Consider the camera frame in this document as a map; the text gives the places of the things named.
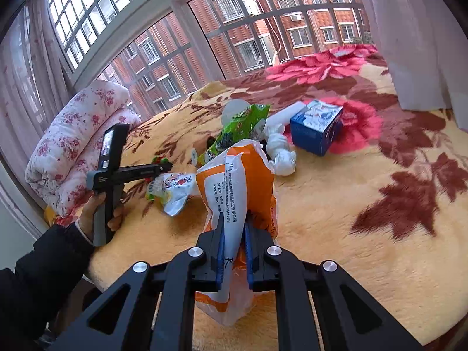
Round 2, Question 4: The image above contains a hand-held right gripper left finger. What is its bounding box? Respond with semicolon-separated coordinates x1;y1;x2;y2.
47;214;225;351

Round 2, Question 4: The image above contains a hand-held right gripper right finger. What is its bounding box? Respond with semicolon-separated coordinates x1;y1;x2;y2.
244;217;425;351

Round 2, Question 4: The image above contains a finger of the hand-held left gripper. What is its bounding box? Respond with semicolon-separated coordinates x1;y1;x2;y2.
116;163;173;185

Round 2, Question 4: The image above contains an orange and white plastic bag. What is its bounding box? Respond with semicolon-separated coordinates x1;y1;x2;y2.
194;139;279;328

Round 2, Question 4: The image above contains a pale foam sheet roll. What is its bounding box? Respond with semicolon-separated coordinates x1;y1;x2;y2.
268;101;308;128

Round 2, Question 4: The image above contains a white red-print snack wrapper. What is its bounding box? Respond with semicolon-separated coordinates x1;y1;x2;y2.
146;172;200;217

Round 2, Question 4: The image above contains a folded floral quilt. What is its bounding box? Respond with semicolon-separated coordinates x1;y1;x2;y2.
25;80;142;218

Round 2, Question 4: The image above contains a sheer pink curtain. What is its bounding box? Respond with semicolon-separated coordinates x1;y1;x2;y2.
347;0;468;132
0;0;75;165

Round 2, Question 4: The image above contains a green snack bag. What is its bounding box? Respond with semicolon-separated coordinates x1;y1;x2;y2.
203;103;272;165

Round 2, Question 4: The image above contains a crumpled white plastic bag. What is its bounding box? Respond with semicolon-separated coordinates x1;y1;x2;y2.
261;122;298;177

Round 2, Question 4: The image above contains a yellow floral fleece blanket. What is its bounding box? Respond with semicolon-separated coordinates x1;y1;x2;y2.
44;44;468;351

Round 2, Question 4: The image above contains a blue and white carton box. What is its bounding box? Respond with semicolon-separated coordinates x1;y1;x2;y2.
290;99;344;156

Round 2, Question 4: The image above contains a red brick apartment building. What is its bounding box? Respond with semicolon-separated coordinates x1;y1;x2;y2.
99;0;371;116

